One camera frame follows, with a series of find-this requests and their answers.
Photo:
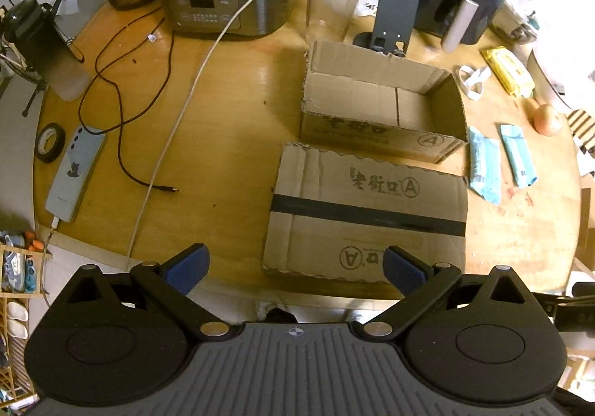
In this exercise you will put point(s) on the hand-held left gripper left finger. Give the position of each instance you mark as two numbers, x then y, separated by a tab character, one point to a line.
188	269

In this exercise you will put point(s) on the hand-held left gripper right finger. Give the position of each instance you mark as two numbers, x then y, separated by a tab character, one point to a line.
404	269

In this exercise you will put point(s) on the blue packet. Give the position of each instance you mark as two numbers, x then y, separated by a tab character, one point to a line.
483	165
518	155

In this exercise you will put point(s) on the wooden desktop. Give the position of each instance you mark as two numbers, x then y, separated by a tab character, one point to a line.
223	128

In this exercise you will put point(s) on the taped flat cardboard box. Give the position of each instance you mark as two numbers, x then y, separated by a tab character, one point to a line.
325	174

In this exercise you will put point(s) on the light blue smartphone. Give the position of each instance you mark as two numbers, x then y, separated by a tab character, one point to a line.
74	174

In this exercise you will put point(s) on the white slipper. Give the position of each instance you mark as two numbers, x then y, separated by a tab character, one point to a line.
17	328
17	310

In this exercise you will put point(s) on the wooden shoe rack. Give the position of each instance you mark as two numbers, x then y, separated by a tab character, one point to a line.
7	249

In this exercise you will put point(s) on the black tape roll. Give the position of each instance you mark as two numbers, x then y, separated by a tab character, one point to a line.
40	147

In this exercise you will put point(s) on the white elastic band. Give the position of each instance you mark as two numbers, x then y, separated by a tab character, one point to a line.
479	74

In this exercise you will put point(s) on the yellow wet wipes pack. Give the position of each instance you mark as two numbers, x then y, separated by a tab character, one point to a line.
509	70

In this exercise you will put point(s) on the frosted bottle black lid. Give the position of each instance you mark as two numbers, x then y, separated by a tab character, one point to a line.
65	76

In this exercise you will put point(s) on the grey phone stand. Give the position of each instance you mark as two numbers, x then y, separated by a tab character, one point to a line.
395	11

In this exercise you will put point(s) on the clear plastic packaging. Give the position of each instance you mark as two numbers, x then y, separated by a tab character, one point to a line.
513	16

